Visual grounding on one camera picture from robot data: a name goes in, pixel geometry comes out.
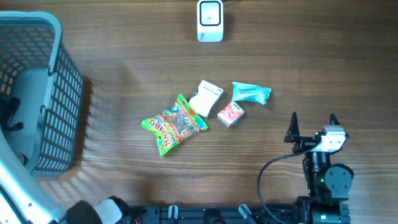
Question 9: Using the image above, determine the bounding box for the red tissue pack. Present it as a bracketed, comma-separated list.
[218, 101, 244, 128]

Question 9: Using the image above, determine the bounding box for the teal wet wipes pack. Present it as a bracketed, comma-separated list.
[232, 82, 272, 105]

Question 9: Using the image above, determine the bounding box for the white carton box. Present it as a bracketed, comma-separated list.
[189, 80, 224, 118]

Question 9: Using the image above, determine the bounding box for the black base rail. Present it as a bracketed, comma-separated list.
[125, 203, 351, 224]

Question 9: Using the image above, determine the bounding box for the grey plastic mesh basket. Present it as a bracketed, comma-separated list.
[1, 11, 84, 177]

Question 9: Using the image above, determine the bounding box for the white barcode scanner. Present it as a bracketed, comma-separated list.
[197, 0, 224, 42]

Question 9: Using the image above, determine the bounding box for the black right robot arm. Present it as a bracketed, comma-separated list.
[284, 113, 354, 224]

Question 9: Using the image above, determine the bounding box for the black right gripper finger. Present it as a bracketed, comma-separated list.
[330, 113, 349, 139]
[284, 112, 300, 143]

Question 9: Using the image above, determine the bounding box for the Haribo gummy candy bag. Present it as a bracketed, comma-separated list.
[141, 94, 208, 156]

